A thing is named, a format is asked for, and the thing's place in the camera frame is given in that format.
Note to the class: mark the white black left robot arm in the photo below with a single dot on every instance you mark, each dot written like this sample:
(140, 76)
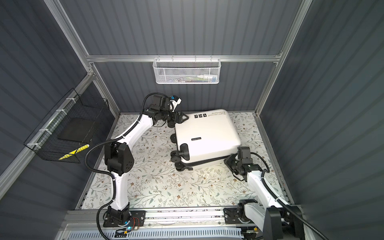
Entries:
(119, 158)

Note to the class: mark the white wire mesh basket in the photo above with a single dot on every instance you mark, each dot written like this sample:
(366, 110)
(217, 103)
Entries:
(187, 73)

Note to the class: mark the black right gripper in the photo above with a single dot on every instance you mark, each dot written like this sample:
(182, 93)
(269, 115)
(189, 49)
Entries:
(228, 162)

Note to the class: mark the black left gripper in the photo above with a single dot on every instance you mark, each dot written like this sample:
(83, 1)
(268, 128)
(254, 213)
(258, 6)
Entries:
(180, 117)

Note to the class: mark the black pad in basket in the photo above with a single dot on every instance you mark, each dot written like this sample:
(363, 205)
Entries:
(79, 130)

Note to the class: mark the black wire mesh basket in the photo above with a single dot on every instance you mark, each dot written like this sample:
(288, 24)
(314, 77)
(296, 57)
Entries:
(45, 143)

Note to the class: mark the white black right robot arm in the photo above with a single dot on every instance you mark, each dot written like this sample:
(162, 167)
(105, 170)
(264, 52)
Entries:
(264, 198)

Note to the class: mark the yellow black striped item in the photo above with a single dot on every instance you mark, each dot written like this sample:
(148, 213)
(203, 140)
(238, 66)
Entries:
(72, 153)

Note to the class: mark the white hard-shell suitcase black lining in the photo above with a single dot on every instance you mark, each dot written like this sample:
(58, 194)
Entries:
(204, 140)

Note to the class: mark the floral table mat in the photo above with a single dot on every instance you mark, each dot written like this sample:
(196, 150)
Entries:
(153, 182)

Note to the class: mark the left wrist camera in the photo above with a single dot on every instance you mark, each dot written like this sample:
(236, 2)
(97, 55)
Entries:
(173, 102)

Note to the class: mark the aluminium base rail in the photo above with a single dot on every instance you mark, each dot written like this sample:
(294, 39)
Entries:
(157, 223)

